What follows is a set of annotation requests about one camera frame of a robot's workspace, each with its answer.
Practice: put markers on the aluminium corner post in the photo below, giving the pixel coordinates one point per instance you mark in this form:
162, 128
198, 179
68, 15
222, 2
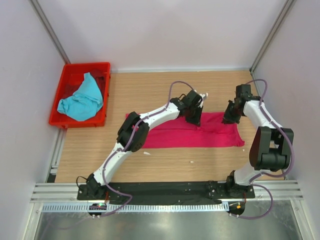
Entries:
49, 30
280, 19

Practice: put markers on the red plastic bin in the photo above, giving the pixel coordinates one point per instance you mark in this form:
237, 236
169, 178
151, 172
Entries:
70, 80

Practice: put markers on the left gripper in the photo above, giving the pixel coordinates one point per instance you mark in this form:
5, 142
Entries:
197, 120

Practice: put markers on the right round black connector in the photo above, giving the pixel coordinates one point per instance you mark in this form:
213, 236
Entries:
236, 209

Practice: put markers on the pink t-shirt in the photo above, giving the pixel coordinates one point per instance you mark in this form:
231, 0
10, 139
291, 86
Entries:
167, 129

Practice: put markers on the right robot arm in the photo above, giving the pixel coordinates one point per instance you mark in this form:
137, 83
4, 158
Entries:
272, 146

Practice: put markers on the left aluminium corner post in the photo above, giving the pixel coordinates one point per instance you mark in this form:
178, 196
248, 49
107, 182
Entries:
49, 30

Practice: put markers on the right aluminium corner post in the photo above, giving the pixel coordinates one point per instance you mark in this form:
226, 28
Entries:
280, 19

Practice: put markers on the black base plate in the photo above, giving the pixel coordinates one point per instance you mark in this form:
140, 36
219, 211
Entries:
167, 193

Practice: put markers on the turquoise t-shirt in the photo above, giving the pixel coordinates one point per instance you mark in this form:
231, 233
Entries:
84, 103

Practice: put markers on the aluminium front rail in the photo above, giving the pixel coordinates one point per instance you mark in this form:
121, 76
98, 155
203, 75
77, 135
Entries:
67, 192

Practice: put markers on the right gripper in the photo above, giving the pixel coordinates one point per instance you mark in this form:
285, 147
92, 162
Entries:
227, 118

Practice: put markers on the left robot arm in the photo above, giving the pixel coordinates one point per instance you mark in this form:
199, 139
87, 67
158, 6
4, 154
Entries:
132, 136

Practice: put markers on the white slotted cable duct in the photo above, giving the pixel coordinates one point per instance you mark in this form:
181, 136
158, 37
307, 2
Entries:
83, 207

